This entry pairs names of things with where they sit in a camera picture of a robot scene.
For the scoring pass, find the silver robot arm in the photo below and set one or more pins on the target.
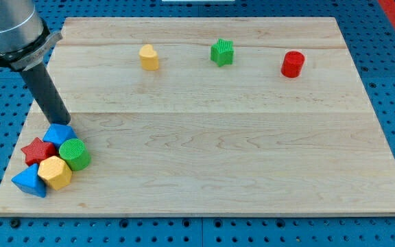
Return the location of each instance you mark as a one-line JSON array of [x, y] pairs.
[[24, 36]]

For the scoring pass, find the light wooden board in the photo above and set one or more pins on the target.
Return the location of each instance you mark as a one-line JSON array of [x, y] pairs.
[[192, 139]]

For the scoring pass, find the yellow heart block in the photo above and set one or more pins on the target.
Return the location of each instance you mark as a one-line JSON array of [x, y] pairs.
[[149, 58]]

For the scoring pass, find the green star block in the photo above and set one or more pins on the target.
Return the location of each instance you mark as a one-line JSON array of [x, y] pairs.
[[222, 52]]

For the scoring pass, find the red cylinder block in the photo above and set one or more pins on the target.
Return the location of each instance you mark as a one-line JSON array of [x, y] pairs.
[[292, 64]]

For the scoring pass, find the green cylinder block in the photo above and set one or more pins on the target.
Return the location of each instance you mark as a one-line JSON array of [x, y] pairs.
[[75, 153]]

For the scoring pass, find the blue pentagon block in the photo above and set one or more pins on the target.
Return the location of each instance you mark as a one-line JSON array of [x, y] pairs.
[[57, 134]]

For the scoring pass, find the yellow hexagon block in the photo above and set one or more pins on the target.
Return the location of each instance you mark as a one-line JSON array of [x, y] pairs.
[[55, 172]]

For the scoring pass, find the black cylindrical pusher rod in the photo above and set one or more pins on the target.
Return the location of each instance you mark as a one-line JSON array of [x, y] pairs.
[[45, 93]]

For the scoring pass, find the red star block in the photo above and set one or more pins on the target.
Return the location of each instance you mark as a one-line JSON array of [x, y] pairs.
[[37, 151]]

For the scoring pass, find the blue triangle block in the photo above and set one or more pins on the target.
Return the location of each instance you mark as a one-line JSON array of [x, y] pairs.
[[28, 181]]

